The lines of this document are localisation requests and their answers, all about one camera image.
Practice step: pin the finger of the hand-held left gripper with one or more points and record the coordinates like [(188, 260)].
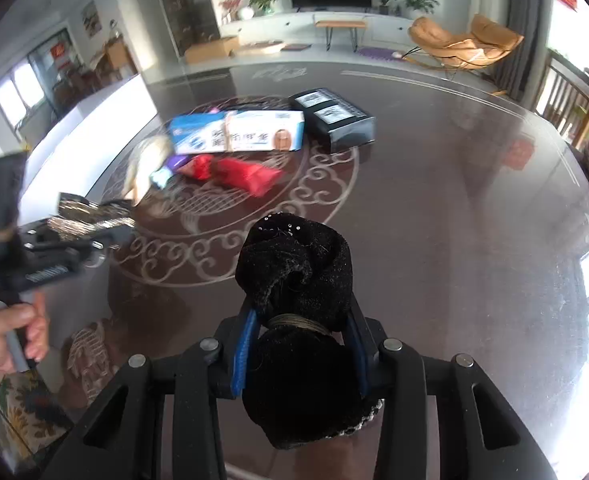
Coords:
[(112, 236)]

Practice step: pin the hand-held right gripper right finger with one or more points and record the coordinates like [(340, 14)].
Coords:
[(360, 365)]

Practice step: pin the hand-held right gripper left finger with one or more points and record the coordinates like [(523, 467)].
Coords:
[(243, 360)]

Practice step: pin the gold glittery pouch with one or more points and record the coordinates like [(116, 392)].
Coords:
[(89, 215)]

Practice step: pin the black knitted cloth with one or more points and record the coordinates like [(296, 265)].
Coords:
[(294, 280)]

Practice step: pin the black storage box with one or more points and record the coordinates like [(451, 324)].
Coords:
[(337, 120)]

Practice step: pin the dark patterned glass desktop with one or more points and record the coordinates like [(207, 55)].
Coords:
[(449, 210)]

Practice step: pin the person's left hand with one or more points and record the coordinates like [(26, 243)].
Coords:
[(4, 340)]

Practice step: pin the beige blurred object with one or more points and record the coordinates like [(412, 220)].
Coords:
[(147, 165)]

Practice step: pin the purple packet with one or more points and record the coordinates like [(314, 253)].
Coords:
[(172, 167)]

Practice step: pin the small red pouch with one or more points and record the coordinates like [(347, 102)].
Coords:
[(199, 167)]

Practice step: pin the white board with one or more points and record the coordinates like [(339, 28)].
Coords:
[(99, 125)]

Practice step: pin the blue tissue pack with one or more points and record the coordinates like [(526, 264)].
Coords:
[(197, 132)]

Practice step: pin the red plastic bag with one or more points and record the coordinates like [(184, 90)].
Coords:
[(247, 175)]

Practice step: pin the floral patterned cloth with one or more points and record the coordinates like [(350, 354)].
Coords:
[(29, 415)]

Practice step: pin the white printed box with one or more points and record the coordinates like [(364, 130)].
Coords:
[(267, 130)]

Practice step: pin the cardboard box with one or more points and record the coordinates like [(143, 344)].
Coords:
[(212, 49)]

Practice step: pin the dark glass display cabinet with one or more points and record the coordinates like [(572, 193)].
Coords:
[(187, 5)]

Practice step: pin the red flower bouquet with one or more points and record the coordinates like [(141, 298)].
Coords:
[(231, 4)]

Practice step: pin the white round vase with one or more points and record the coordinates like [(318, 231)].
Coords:
[(246, 12)]

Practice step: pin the white tv cabinet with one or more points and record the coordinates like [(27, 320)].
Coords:
[(294, 25)]

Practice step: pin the green potted plant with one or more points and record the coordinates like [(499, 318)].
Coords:
[(264, 1)]

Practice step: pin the wooden bench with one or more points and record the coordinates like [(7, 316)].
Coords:
[(340, 24)]

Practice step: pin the purple floor mat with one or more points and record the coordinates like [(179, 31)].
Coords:
[(380, 53)]

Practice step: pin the orange lounge chair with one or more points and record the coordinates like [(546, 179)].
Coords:
[(459, 42)]

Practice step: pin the wooden dining chair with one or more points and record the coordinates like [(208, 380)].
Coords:
[(564, 95)]

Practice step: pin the small potted plant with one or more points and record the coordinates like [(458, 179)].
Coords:
[(383, 2)]

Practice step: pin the large leafy potted plant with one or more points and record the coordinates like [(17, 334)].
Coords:
[(417, 1)]

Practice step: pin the grey curtain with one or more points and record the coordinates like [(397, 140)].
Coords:
[(522, 25)]

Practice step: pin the framed wall picture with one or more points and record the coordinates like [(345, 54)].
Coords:
[(90, 18)]

